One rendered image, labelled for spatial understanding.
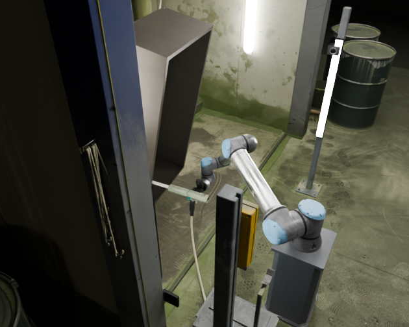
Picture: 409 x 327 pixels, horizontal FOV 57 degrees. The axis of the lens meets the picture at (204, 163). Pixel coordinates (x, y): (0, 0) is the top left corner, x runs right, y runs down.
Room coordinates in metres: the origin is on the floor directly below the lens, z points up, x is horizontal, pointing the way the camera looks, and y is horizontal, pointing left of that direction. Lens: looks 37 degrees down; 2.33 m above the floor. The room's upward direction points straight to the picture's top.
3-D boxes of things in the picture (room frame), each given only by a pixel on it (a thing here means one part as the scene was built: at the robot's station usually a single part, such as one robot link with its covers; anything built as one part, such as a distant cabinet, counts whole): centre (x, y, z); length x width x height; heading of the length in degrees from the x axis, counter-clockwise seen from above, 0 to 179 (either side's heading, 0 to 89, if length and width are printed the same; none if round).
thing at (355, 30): (4.70, -1.86, 0.86); 0.54 x 0.54 x 0.01
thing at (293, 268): (1.52, -0.59, 0.32); 0.31 x 0.31 x 0.64; 61
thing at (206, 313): (0.92, -0.14, 0.78); 0.31 x 0.23 x 0.01; 61
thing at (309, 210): (1.51, -0.58, 0.83); 0.17 x 0.15 x 0.18; 115
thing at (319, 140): (2.74, -0.99, 0.82); 0.05 x 0.05 x 1.64; 61
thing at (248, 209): (0.85, -0.10, 1.42); 0.12 x 0.06 x 0.26; 61
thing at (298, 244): (1.52, -0.59, 0.69); 0.19 x 0.19 x 0.10
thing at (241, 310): (0.94, -0.15, 0.95); 0.26 x 0.15 x 0.32; 61
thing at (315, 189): (2.74, -0.99, 0.01); 0.20 x 0.20 x 0.01; 61
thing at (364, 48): (4.06, -1.79, 0.86); 0.54 x 0.54 x 0.01
